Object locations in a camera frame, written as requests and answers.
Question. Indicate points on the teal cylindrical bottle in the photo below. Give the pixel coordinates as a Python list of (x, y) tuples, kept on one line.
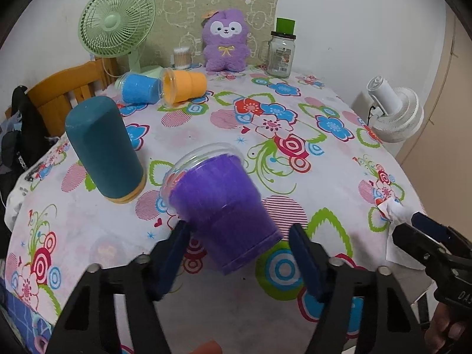
[(98, 136)]

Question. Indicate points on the white standing fan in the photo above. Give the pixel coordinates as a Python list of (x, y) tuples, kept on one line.
[(395, 114)]

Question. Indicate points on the green desk fan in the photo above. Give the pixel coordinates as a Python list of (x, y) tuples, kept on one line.
[(117, 28)]

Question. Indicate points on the crumpled white tissue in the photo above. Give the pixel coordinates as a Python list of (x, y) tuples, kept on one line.
[(399, 232)]

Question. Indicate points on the person's left hand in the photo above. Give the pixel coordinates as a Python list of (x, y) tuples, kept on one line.
[(210, 347)]

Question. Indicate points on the blue plastic cup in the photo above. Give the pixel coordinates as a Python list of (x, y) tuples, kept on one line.
[(139, 89)]

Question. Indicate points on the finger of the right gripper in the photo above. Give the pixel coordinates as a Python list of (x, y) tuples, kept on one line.
[(445, 235)]

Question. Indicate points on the floral tablecloth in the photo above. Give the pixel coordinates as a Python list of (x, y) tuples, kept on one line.
[(314, 162)]

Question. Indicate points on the green box on jar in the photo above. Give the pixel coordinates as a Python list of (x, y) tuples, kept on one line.
[(285, 26)]

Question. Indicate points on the orange plastic cup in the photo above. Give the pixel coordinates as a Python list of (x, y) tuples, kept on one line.
[(179, 86)]

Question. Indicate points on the person's right hand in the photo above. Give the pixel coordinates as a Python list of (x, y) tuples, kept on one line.
[(442, 327)]

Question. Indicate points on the cotton swab container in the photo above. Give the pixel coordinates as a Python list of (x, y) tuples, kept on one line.
[(182, 58)]

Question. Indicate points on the glass jar with black lid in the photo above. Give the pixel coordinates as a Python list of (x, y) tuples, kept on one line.
[(280, 54)]

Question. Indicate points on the black clothes pile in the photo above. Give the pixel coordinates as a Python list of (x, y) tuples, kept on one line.
[(24, 141)]

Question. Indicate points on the blue checked bed sheet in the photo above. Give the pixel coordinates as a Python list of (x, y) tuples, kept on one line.
[(27, 325)]

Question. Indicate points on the purple plastic cup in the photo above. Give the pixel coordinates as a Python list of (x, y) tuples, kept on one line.
[(210, 189)]

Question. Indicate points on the purple plush toy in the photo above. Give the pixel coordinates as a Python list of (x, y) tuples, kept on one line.
[(225, 38)]

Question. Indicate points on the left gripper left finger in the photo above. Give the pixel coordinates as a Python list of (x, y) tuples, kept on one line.
[(88, 323)]

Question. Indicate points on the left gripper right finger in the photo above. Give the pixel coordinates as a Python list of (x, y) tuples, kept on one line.
[(388, 324)]

